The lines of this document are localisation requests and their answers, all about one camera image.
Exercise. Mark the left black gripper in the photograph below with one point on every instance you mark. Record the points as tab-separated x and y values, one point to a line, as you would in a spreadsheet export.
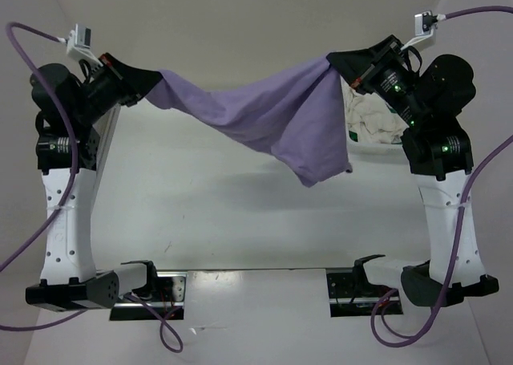
132	83

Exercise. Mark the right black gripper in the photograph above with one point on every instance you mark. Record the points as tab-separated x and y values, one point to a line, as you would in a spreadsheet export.
361	67

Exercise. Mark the purple t shirt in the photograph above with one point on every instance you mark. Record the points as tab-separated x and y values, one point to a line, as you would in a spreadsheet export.
296	115

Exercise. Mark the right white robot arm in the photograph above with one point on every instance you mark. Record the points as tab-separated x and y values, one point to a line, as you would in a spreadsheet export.
439	154

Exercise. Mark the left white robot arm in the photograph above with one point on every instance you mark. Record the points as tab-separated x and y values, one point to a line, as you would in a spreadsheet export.
67	157

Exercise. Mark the cream white t shirt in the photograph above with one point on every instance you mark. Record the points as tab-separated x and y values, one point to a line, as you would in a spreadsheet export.
370	120

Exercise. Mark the white plastic basket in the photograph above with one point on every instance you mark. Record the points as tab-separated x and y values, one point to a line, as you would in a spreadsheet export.
369	148

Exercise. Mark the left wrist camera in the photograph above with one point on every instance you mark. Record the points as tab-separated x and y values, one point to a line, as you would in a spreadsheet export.
79	44

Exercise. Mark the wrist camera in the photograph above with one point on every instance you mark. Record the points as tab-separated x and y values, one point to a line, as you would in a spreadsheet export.
79	44
425	26

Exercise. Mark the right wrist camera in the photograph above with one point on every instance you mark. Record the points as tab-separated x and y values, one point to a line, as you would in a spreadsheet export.
425	26

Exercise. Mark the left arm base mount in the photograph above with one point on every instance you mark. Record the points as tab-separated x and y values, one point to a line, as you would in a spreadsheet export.
167	301

